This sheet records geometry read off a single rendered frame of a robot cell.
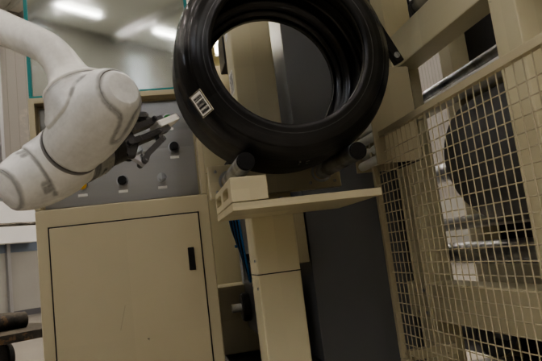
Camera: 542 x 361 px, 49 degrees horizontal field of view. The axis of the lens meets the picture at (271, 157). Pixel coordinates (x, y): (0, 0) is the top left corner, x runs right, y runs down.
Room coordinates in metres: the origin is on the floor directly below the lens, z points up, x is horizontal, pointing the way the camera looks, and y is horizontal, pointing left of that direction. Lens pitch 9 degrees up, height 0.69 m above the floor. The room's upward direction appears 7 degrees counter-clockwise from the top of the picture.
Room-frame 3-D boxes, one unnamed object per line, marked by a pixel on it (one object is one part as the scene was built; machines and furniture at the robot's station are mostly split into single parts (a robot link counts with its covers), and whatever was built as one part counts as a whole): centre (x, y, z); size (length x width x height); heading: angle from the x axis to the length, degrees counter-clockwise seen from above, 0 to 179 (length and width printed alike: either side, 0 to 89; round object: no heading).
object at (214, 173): (1.75, -0.01, 0.90); 0.40 x 0.03 x 0.10; 102
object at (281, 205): (1.58, -0.04, 0.80); 0.37 x 0.36 x 0.02; 102
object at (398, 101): (1.87, -0.37, 1.05); 0.20 x 0.15 x 0.30; 12
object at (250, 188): (1.55, 0.10, 0.83); 0.36 x 0.09 x 0.06; 12
